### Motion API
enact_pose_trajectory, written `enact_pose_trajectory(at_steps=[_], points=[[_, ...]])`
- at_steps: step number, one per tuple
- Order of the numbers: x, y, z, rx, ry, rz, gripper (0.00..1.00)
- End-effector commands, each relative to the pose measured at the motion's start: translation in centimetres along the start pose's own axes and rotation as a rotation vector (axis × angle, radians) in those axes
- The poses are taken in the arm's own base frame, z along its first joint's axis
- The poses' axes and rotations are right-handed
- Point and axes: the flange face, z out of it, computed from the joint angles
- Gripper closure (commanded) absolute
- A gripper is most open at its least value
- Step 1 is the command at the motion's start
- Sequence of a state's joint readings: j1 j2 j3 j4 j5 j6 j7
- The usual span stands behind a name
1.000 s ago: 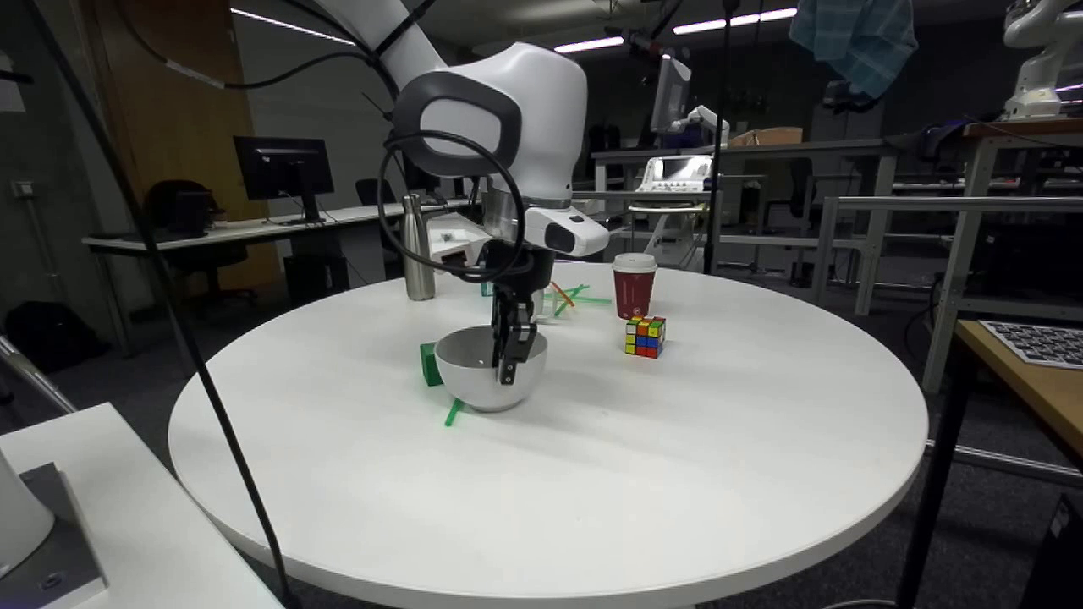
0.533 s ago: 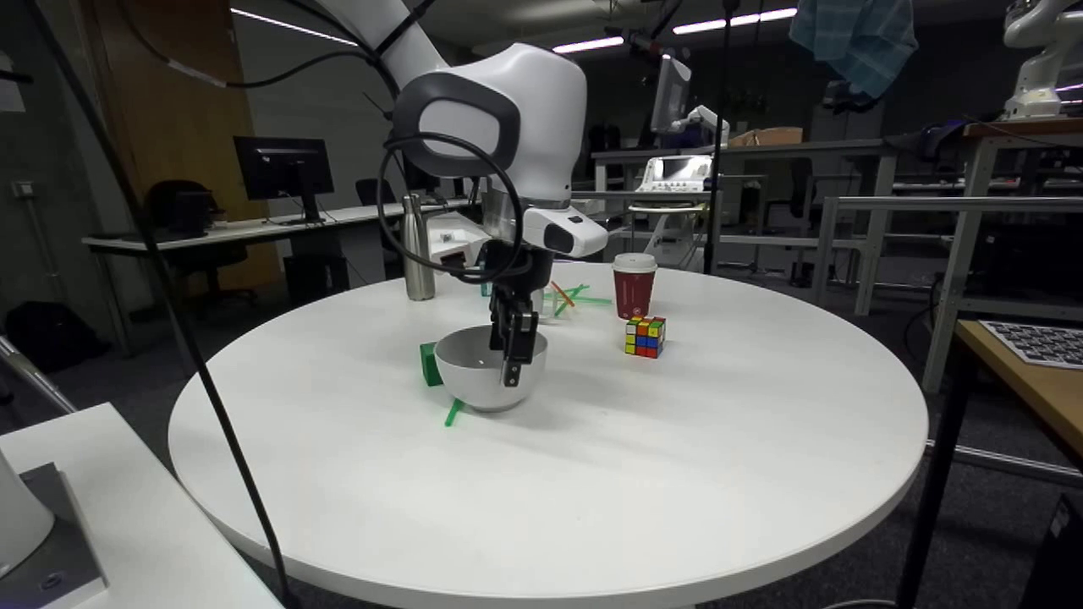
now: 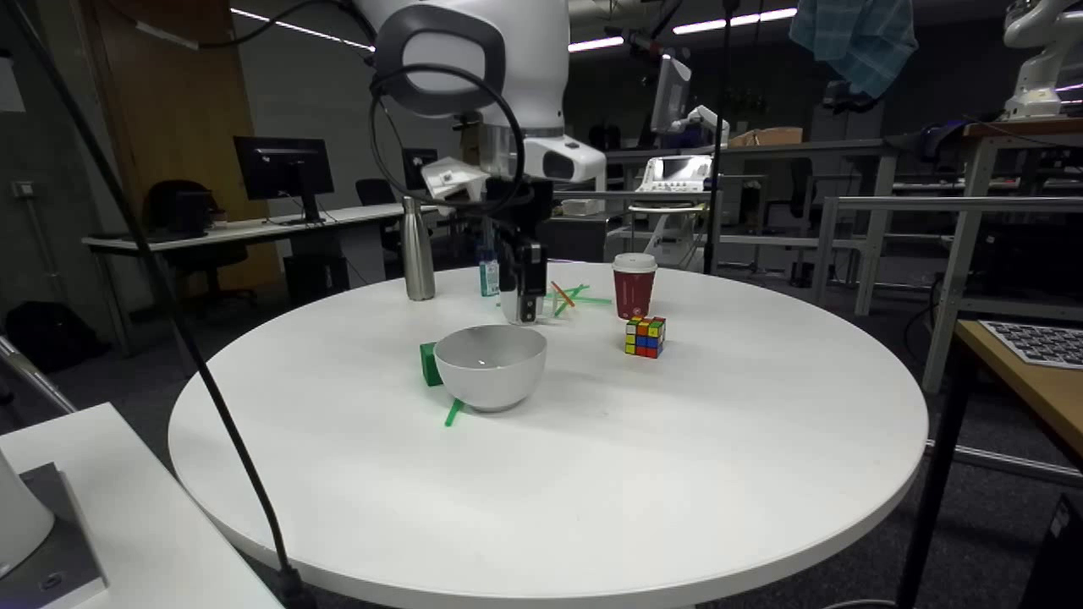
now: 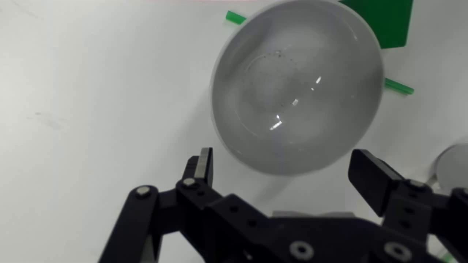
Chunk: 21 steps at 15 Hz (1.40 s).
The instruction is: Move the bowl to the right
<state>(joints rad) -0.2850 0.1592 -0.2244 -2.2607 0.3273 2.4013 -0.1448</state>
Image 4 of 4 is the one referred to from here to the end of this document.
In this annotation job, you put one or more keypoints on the long green straw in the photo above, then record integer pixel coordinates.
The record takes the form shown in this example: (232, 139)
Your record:
(396, 86)

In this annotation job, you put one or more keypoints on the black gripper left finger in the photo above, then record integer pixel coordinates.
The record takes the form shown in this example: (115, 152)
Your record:
(194, 228)

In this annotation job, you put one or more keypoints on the white bowl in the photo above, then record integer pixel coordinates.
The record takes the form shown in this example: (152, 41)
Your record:
(292, 88)

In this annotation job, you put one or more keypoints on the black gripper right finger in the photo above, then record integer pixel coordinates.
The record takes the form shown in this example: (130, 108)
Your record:
(403, 209)

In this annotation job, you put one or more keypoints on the green cube block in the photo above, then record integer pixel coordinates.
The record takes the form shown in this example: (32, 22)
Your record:
(394, 23)

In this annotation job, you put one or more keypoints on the white mug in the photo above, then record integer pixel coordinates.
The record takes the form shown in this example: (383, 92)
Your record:
(454, 168)

